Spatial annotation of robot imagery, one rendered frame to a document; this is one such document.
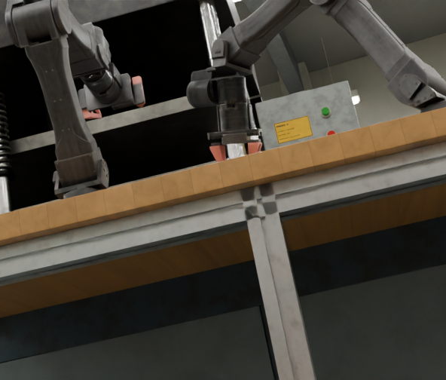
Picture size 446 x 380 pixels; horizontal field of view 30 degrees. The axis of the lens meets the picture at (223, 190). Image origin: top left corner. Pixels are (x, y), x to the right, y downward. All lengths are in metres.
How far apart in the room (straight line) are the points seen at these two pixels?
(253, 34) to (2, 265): 0.68
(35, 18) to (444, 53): 7.85
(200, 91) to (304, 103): 0.98
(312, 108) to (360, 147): 1.47
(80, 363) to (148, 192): 0.54
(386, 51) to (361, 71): 7.62
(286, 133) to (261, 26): 1.01
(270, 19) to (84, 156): 0.45
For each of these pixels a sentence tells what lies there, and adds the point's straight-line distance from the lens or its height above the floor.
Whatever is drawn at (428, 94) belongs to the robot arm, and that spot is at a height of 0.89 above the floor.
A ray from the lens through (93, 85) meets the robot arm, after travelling 1.69.
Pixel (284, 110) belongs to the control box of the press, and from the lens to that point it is 2.60.
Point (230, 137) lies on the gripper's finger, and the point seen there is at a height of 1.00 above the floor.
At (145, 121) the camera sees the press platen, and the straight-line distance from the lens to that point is 2.65.
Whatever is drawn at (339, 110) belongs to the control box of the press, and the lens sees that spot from 2.58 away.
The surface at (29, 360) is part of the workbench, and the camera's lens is 1.64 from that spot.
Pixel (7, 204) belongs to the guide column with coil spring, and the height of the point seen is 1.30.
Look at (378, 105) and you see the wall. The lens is 8.86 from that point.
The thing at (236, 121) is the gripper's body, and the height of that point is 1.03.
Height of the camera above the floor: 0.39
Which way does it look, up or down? 19 degrees up
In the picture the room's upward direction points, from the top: 11 degrees counter-clockwise
